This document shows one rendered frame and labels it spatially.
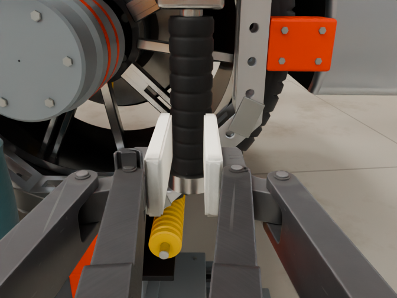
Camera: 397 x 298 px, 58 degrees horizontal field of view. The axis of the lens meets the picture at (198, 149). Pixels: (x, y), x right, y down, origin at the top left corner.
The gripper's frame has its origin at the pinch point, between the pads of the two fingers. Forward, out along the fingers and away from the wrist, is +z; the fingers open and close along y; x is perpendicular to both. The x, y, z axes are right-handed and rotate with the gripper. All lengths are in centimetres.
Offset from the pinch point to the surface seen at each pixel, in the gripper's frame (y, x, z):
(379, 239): 76, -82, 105
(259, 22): 8.7, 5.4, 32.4
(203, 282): 2, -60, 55
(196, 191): 0.5, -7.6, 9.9
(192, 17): 0.2, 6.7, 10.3
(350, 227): 67, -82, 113
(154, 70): -9, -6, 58
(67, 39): -11.9, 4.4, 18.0
